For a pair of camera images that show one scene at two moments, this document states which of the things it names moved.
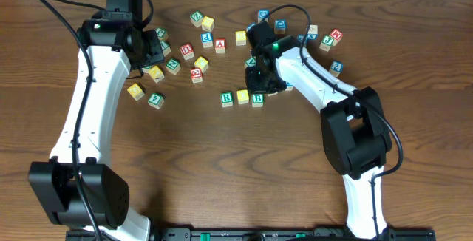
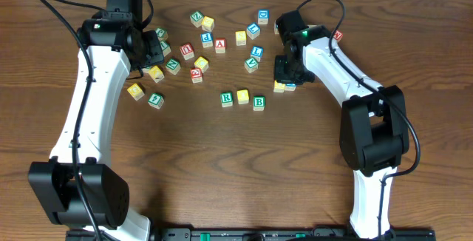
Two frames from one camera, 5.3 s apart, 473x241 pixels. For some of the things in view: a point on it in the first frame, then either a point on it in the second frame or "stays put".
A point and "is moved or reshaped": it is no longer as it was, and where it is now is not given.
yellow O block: (242, 96) stays put
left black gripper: (154, 49) stays put
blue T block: (289, 87) stays put
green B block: (257, 100) is moved or reshaped
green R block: (226, 99) stays put
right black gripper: (253, 87) to (280, 77)
